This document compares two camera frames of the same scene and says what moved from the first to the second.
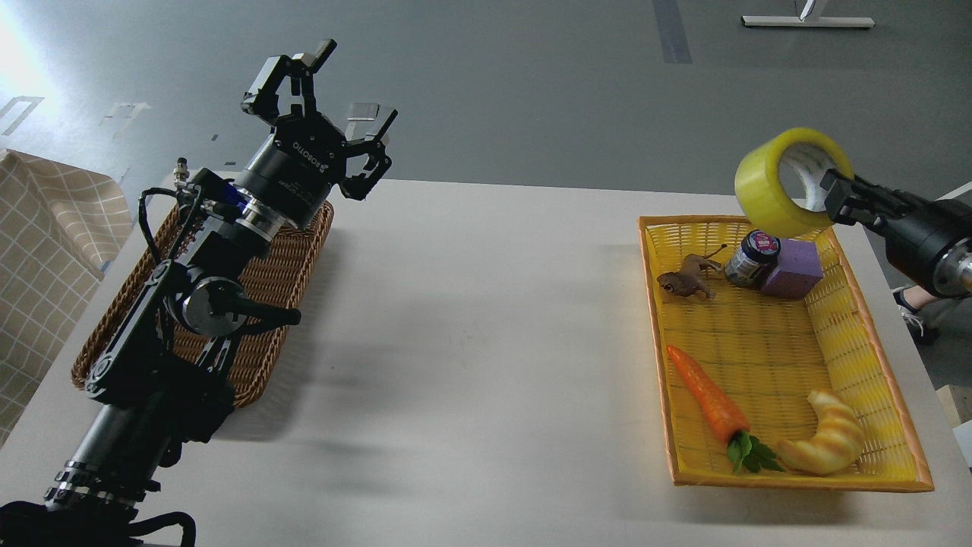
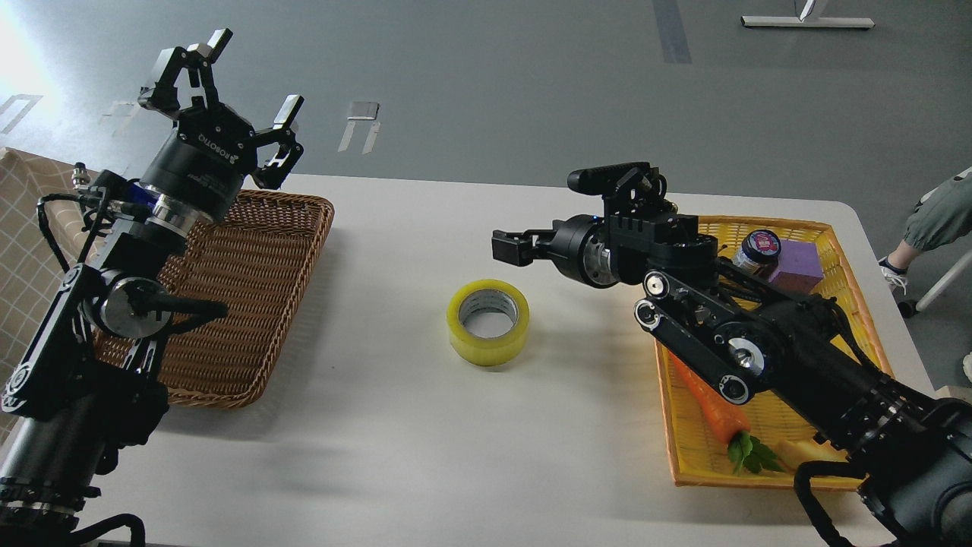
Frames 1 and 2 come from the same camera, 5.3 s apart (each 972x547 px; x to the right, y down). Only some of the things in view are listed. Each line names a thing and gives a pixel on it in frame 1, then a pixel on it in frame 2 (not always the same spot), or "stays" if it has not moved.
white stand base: (810, 21) stays
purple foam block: (799, 269) stays
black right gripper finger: (851, 200) -> (518, 248)
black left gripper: (305, 154) -> (212, 150)
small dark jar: (754, 262) stays
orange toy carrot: (721, 416) stays
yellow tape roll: (759, 190) -> (488, 323)
